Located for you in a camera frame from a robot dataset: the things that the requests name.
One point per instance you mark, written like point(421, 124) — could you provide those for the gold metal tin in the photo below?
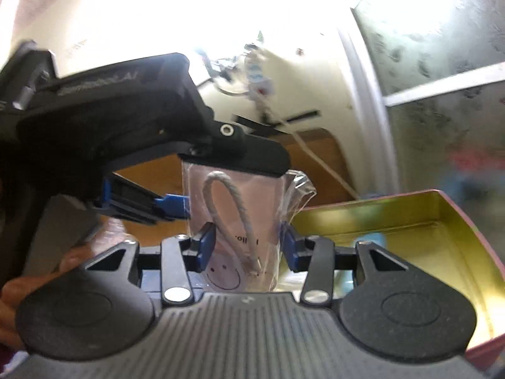
point(394, 229)

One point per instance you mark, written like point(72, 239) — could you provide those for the black wall tape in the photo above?
point(276, 120)

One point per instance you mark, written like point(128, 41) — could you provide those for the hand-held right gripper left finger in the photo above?
point(207, 246)

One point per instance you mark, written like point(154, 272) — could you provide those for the white wall socket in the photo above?
point(258, 73)

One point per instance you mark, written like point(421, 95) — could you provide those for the white window frame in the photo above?
point(367, 87)

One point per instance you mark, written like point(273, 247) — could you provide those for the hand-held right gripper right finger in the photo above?
point(288, 250)

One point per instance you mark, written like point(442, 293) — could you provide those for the person's left hand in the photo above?
point(8, 308)

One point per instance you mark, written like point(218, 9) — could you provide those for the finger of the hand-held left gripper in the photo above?
point(173, 207)
point(252, 156)

